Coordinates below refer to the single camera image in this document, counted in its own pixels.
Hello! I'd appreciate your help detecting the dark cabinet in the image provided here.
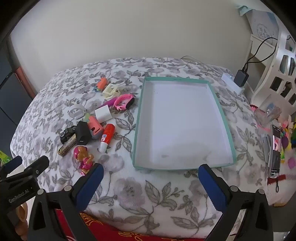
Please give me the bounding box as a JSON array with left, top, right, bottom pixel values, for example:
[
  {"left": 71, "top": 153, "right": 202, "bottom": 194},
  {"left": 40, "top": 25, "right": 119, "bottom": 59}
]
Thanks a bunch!
[{"left": 0, "top": 44, "right": 35, "bottom": 149}]

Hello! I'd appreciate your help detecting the white power strip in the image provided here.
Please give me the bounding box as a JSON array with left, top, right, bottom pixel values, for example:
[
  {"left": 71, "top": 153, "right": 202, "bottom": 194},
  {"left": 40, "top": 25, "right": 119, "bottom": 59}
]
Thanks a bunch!
[{"left": 221, "top": 73, "right": 245, "bottom": 95}]

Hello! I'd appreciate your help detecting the green packet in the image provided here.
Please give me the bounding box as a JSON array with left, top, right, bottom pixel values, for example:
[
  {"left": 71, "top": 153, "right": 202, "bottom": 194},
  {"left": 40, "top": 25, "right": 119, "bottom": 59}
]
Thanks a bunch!
[{"left": 0, "top": 151, "right": 11, "bottom": 165}]

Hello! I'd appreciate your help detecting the black toy car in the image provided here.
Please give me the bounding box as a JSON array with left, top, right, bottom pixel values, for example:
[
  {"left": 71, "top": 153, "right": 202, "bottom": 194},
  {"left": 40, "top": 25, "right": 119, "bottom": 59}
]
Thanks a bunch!
[{"left": 60, "top": 126, "right": 78, "bottom": 144}]

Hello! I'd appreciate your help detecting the pile of colourful toys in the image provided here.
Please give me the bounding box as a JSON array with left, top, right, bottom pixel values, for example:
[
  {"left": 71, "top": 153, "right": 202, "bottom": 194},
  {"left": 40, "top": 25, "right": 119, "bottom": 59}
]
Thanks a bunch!
[{"left": 279, "top": 115, "right": 296, "bottom": 169}]

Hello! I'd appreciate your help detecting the white shelf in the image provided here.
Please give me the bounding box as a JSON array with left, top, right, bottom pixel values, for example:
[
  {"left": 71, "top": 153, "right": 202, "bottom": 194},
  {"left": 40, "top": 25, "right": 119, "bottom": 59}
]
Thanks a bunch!
[{"left": 250, "top": 34, "right": 278, "bottom": 70}]

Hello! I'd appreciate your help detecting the orange blue toy knife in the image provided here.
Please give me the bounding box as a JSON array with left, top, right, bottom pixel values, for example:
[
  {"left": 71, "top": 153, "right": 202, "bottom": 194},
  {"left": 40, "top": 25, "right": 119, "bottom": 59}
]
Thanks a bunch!
[{"left": 84, "top": 113, "right": 104, "bottom": 140}]

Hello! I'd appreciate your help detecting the teal cardboard tray box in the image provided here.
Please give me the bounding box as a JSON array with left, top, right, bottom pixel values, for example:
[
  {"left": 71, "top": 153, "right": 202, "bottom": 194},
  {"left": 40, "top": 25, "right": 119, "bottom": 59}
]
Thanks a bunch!
[{"left": 132, "top": 76, "right": 237, "bottom": 171}]

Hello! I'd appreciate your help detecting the red white knitted mat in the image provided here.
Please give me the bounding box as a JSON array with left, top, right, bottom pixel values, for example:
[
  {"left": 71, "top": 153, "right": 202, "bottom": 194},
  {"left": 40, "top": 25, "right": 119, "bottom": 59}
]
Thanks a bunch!
[{"left": 267, "top": 171, "right": 296, "bottom": 207}]

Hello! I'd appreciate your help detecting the white lattice panel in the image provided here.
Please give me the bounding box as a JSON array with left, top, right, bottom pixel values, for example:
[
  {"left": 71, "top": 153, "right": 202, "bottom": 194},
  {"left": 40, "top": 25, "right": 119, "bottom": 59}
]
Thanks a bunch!
[{"left": 251, "top": 23, "right": 296, "bottom": 103}]

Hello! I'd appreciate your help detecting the orange plastic toy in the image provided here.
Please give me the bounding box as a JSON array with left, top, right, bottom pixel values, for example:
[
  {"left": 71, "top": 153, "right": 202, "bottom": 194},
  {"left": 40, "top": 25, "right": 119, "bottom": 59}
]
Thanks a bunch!
[{"left": 94, "top": 77, "right": 109, "bottom": 92}]

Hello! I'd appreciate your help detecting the metal harmonica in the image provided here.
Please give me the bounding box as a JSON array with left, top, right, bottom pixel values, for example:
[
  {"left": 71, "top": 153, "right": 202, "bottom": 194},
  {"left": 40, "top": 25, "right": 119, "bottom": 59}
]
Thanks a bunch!
[{"left": 58, "top": 139, "right": 78, "bottom": 158}]

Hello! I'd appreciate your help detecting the clear glass cup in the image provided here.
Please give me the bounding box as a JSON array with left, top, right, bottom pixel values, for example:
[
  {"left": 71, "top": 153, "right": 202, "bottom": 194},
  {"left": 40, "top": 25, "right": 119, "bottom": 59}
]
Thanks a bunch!
[{"left": 254, "top": 95, "right": 282, "bottom": 127}]

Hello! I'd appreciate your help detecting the person's left hand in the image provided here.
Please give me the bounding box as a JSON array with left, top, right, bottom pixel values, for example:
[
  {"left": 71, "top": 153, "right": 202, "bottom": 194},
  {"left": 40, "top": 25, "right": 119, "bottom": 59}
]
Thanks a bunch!
[{"left": 15, "top": 203, "right": 29, "bottom": 235}]

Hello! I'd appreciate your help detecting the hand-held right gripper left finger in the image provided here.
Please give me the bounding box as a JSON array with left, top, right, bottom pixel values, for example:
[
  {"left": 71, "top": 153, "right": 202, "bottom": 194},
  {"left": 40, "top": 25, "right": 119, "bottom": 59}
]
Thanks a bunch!
[{"left": 26, "top": 163, "right": 104, "bottom": 241}]

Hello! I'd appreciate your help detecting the black power adapter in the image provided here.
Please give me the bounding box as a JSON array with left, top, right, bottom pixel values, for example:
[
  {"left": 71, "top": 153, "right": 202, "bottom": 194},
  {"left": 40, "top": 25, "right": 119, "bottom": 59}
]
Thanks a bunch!
[{"left": 233, "top": 69, "right": 250, "bottom": 88}]

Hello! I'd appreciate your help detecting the black charger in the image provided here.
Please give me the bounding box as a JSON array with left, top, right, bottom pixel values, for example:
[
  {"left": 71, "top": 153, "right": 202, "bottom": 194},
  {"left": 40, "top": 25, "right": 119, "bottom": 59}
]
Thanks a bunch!
[{"left": 76, "top": 121, "right": 92, "bottom": 146}]

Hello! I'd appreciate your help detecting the cream folding phone stand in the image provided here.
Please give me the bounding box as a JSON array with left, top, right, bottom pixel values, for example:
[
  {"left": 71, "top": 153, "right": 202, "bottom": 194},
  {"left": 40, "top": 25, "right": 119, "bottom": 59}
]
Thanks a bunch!
[{"left": 102, "top": 84, "right": 122, "bottom": 100}]

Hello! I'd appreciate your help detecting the red glue stick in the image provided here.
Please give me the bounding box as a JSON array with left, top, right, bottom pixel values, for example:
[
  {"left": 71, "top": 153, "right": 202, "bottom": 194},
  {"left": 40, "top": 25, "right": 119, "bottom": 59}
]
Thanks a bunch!
[{"left": 97, "top": 123, "right": 115, "bottom": 153}]

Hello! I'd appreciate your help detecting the pink smartwatch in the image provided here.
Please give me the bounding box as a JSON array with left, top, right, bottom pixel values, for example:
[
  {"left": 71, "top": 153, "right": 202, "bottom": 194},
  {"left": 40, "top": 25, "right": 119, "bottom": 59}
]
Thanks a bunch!
[{"left": 114, "top": 93, "right": 136, "bottom": 111}]

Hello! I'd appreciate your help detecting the red cloth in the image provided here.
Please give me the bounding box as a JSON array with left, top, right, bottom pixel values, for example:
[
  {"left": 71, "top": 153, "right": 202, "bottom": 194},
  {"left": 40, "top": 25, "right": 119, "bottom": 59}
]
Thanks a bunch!
[{"left": 54, "top": 207, "right": 208, "bottom": 241}]

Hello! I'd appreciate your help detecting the pink crocheted coaster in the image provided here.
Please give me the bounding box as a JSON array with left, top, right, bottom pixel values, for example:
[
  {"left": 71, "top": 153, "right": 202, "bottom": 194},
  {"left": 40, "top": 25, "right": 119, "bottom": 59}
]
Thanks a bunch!
[{"left": 250, "top": 104, "right": 273, "bottom": 132}]

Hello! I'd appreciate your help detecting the white charger cube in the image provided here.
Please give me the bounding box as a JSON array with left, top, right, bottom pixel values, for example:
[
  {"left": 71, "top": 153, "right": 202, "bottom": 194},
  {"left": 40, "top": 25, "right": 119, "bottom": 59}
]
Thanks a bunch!
[{"left": 95, "top": 105, "right": 113, "bottom": 123}]

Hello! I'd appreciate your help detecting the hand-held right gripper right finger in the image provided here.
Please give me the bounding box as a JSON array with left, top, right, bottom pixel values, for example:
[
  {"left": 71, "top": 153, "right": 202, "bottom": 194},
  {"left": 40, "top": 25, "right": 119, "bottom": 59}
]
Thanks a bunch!
[{"left": 198, "top": 164, "right": 275, "bottom": 241}]

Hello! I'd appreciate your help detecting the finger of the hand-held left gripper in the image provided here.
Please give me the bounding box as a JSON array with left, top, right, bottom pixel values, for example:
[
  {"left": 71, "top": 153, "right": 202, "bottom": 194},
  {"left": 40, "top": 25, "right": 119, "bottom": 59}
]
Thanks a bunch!
[
  {"left": 9, "top": 156, "right": 50, "bottom": 181},
  {"left": 0, "top": 156, "right": 23, "bottom": 179}
]

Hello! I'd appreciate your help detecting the floral grey white blanket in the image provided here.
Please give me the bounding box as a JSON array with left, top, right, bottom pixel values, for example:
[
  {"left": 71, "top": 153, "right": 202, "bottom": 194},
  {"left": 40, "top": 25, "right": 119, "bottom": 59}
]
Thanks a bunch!
[{"left": 9, "top": 57, "right": 272, "bottom": 239}]

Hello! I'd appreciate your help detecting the white smartwatch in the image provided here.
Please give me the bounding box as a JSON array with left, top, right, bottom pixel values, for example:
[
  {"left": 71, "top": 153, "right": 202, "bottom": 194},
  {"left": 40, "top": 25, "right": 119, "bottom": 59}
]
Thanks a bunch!
[{"left": 67, "top": 104, "right": 86, "bottom": 121}]

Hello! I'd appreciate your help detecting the black smartphone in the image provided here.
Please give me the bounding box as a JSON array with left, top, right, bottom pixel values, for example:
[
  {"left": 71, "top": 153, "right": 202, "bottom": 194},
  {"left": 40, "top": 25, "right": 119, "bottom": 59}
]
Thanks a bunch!
[{"left": 269, "top": 124, "right": 282, "bottom": 179}]

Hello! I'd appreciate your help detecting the black cable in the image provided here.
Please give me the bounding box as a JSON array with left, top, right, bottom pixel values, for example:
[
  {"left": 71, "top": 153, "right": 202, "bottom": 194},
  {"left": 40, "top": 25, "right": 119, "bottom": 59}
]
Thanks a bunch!
[{"left": 242, "top": 37, "right": 278, "bottom": 72}]

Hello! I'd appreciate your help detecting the pink doll figure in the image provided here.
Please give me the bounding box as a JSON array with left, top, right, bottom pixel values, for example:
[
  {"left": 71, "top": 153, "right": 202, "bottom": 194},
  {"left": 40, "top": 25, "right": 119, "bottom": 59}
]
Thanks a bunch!
[{"left": 73, "top": 146, "right": 95, "bottom": 177}]

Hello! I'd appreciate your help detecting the teal cloth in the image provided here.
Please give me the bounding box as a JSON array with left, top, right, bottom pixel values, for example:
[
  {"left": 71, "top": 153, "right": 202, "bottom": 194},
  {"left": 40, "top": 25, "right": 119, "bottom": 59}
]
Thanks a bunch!
[{"left": 236, "top": 3, "right": 255, "bottom": 15}]

